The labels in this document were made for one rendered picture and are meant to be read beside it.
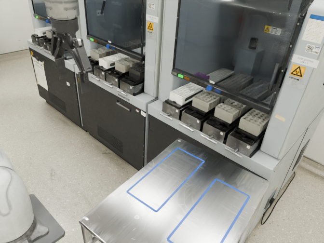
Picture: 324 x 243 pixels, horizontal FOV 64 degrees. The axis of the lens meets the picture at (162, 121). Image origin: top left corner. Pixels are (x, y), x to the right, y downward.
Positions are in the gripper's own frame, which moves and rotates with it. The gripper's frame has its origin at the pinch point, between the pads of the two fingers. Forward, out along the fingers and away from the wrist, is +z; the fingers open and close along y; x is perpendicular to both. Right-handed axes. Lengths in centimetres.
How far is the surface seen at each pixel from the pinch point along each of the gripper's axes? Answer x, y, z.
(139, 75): 74, -46, 35
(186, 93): 76, -7, 34
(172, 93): 70, -12, 34
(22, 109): 45, -201, 120
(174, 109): 66, -7, 41
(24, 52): 120, -360, 114
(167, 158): 28, 20, 38
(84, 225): -15.6, 23.1, 38.2
